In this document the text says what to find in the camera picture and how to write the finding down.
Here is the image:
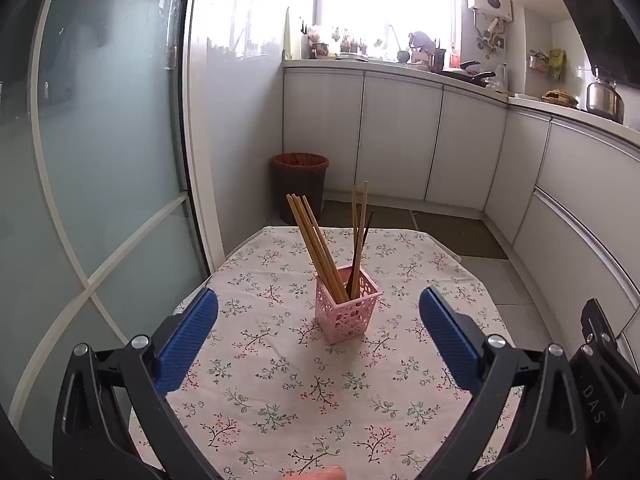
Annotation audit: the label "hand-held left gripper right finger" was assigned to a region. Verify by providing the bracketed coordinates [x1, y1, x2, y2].
[419, 287, 593, 480]

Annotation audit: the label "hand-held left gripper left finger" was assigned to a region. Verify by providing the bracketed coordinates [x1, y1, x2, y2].
[51, 287, 223, 480]

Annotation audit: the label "pink plastic lattice basket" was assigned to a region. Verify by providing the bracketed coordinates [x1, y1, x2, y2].
[314, 266, 384, 345]

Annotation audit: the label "dark chopstick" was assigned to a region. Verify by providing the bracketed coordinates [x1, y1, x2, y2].
[347, 210, 374, 296]

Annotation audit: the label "person's left hand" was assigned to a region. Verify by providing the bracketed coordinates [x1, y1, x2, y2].
[279, 465, 348, 480]

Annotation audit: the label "floral tablecloth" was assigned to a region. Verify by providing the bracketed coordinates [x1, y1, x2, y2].
[127, 226, 531, 480]

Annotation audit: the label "dark trash bin red liner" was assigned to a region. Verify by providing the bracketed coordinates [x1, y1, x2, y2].
[272, 152, 330, 226]

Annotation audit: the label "white base cabinets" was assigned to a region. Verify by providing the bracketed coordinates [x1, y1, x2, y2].
[282, 67, 640, 386]

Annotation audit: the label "frosted glass sliding door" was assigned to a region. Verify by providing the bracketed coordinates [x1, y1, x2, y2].
[0, 0, 226, 461]

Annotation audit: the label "white kitchen countertop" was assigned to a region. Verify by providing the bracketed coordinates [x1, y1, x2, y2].
[282, 56, 640, 148]

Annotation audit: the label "black frying pan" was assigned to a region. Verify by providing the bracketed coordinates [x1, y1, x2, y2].
[440, 60, 497, 87]

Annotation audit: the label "plate with food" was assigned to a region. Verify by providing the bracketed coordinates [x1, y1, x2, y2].
[541, 89, 581, 107]

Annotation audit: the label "steel kettle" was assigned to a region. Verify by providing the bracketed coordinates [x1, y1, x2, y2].
[577, 66, 626, 123]

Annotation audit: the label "yellow packet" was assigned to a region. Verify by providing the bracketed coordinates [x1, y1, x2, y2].
[547, 49, 567, 81]

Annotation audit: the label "grey cloth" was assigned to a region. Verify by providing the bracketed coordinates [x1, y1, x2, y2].
[407, 31, 436, 61]

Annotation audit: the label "row of small potted plants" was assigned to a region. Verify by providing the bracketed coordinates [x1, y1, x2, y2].
[330, 27, 371, 56]

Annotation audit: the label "white cutting board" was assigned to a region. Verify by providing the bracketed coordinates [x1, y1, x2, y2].
[283, 7, 306, 61]

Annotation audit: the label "black range hood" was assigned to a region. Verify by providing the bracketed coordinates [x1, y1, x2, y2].
[545, 0, 640, 88]

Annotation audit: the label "water heater hoses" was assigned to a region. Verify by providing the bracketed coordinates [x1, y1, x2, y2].
[472, 10, 508, 52]

